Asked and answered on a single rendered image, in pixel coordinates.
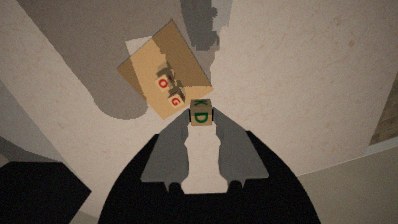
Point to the tan letter block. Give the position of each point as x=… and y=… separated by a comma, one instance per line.
x=201, y=112
x=164, y=82
x=176, y=99

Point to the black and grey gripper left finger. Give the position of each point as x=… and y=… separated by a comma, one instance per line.
x=162, y=160

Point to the tan mat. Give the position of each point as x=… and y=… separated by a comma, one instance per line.
x=165, y=52

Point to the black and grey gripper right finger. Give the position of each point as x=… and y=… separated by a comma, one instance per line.
x=244, y=157

